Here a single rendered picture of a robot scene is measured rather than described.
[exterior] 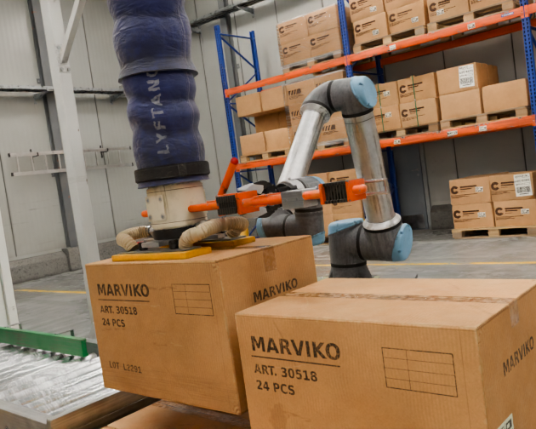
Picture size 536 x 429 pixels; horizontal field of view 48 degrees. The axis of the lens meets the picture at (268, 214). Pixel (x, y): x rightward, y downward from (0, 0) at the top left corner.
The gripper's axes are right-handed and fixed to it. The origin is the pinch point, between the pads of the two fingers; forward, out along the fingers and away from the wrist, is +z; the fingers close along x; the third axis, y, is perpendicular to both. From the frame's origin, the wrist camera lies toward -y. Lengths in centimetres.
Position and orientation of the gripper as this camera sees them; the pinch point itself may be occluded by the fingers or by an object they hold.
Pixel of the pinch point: (244, 202)
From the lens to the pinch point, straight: 164.0
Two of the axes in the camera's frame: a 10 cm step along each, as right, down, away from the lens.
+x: -1.4, -9.9, -0.6
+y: -7.5, 0.6, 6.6
